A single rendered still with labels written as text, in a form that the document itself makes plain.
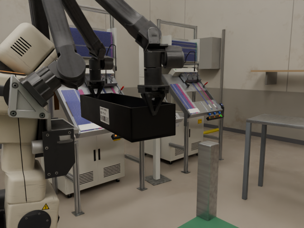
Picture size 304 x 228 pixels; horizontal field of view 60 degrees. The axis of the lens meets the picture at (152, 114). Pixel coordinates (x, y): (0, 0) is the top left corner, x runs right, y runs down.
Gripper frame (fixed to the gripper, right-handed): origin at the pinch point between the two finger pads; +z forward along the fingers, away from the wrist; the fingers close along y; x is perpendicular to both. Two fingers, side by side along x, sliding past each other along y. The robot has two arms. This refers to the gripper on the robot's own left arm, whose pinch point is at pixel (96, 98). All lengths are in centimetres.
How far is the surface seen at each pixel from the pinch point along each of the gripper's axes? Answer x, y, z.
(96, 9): -54, 149, -76
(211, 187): 10, -95, 8
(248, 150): -157, 30, 61
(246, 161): -157, 31, 72
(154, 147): -106, 116, 73
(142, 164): -81, 101, 84
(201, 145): 11, -93, 0
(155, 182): -102, 108, 111
